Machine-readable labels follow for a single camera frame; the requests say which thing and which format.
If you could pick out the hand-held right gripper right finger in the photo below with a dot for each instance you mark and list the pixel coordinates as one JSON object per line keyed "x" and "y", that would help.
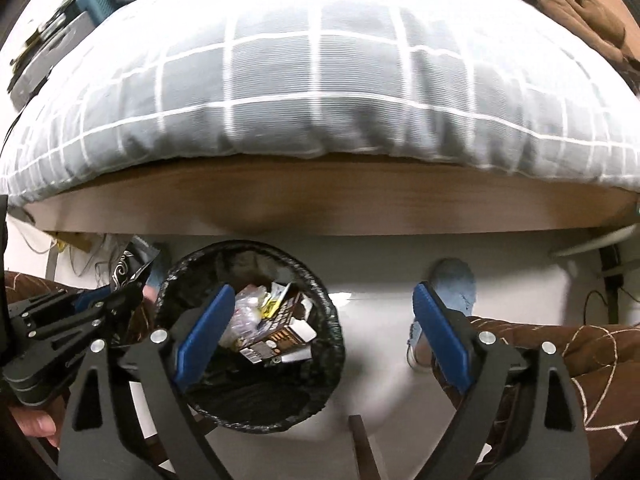
{"x": 442, "y": 335}

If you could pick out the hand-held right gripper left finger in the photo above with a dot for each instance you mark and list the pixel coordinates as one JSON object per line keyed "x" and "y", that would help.
{"x": 205, "y": 335}

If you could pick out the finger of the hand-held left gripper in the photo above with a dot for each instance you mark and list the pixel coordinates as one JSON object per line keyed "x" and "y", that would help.
{"x": 100, "y": 320}
{"x": 92, "y": 297}

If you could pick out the black printed packet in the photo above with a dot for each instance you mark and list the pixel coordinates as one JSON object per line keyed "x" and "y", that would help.
{"x": 132, "y": 260}

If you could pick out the brown cookie box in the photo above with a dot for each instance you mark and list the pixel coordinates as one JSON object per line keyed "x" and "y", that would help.
{"x": 280, "y": 335}

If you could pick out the trash bin with black liner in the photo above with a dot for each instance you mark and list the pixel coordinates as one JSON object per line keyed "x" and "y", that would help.
{"x": 270, "y": 400}

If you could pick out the person's left hand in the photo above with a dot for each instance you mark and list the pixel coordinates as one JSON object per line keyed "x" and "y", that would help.
{"x": 37, "y": 420}

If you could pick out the blue fuzzy slipper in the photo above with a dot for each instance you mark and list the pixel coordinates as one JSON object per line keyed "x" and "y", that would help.
{"x": 452, "y": 285}

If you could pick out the person's left leg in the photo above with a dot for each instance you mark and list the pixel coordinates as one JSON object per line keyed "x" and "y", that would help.
{"x": 30, "y": 282}

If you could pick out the dark wooden bar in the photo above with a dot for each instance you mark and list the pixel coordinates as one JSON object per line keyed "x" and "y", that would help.
{"x": 367, "y": 450}

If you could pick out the grey suitcase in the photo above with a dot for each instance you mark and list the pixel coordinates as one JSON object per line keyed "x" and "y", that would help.
{"x": 55, "y": 45}

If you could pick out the bed with grey checked sheet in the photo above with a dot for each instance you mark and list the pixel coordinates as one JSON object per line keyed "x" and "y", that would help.
{"x": 320, "y": 85}

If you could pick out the teal plastic crate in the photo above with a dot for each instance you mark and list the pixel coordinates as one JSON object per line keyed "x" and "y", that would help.
{"x": 95, "y": 2}

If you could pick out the wooden headboard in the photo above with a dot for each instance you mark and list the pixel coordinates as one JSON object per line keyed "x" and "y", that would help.
{"x": 622, "y": 7}

